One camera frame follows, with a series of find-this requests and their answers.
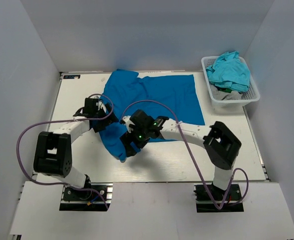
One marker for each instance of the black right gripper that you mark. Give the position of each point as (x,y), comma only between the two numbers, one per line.
(130,144)

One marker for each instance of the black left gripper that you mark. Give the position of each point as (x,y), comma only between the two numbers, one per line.
(106,120)

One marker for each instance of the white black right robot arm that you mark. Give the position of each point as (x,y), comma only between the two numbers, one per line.
(221,145)

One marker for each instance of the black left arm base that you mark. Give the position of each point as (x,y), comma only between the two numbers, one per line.
(86,201)

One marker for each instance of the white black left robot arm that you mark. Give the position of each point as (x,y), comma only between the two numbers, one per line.
(53,156)

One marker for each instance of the blue label sticker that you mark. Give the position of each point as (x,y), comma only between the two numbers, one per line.
(72,76)

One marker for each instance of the grey t shirt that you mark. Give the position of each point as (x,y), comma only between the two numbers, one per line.
(220,95)

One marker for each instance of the green garment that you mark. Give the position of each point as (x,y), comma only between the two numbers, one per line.
(225,90)

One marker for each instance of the light blue t shirt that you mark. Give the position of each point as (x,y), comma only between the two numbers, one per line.
(229,72)

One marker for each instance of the white plastic basket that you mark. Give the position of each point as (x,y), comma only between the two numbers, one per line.
(252,95)

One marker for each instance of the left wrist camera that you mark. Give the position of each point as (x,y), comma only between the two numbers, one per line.
(93,108)

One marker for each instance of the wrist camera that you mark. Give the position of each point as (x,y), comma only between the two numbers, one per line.
(139,120)
(93,108)

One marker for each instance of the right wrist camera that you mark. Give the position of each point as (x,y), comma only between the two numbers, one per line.
(139,120)

